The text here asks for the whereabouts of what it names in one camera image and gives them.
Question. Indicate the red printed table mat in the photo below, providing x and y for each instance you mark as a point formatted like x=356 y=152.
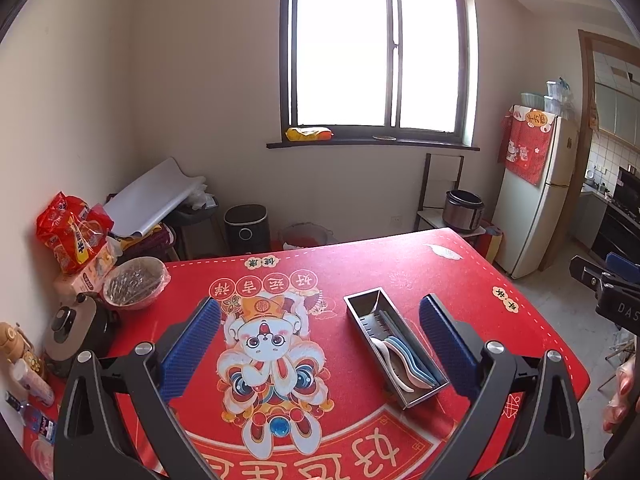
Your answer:
x=350 y=270

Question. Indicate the black bin with plastic bag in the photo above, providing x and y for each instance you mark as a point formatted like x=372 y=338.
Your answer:
x=197 y=225

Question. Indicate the red snack bag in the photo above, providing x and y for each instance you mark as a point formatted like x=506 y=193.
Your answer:
x=70 y=232

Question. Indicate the dark red cloth bag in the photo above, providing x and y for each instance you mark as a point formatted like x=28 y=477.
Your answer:
x=147 y=245

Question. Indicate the golden figurine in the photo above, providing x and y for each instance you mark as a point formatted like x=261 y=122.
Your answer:
x=12 y=347

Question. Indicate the orange food box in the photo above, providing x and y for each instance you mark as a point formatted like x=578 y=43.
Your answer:
x=90 y=272

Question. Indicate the light blue spoon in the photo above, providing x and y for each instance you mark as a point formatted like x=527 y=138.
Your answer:
x=422 y=375

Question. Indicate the person's right hand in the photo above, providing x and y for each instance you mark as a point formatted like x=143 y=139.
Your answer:
x=625 y=395

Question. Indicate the white plastic bottle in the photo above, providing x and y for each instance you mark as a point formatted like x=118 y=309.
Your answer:
x=32 y=382

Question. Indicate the round dish on sill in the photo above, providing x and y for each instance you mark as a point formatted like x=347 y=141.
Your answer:
x=385 y=137

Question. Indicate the black metal chair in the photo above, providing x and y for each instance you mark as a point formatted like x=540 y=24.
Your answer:
x=425 y=185

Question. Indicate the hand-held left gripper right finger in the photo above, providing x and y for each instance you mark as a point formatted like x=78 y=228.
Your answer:
x=445 y=345

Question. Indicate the white rolled board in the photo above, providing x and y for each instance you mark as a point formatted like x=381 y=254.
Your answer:
x=150 y=195

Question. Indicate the red basin with plastic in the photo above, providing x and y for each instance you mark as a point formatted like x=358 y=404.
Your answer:
x=305 y=237

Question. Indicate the silver rice cooker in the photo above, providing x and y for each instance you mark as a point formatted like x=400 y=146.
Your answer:
x=462 y=210

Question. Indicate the plastic wrapped bowl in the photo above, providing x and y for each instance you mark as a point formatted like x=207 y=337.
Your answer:
x=135 y=282

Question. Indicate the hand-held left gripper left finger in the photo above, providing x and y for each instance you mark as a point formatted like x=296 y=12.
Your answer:
x=192 y=345

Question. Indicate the yellow snack packet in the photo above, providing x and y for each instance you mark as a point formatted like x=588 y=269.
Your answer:
x=309 y=134

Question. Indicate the white refrigerator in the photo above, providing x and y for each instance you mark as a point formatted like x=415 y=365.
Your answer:
x=530 y=220

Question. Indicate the wooden door frame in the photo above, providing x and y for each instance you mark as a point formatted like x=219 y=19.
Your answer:
x=585 y=110

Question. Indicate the white spoon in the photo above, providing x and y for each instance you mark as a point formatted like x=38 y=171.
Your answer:
x=400 y=380

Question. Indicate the red gift box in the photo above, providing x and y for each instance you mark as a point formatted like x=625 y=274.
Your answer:
x=490 y=242

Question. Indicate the red printed fridge cloth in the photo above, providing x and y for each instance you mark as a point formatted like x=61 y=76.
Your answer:
x=525 y=145

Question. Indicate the stainless steel utensil tray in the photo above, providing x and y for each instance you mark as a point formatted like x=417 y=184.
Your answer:
x=365 y=310

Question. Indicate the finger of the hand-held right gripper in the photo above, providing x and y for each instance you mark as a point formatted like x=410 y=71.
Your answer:
x=625 y=267

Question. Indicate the dark framed window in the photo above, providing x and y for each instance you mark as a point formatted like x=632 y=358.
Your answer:
x=375 y=45

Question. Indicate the black kettle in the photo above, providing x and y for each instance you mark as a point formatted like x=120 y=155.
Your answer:
x=75 y=330

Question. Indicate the dark window sill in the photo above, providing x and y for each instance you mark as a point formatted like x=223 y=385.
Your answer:
x=370 y=145

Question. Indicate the black kitchen stove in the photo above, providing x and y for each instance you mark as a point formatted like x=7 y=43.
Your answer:
x=620 y=220

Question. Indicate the clear containers on refrigerator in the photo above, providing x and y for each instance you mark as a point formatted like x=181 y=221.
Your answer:
x=550 y=97

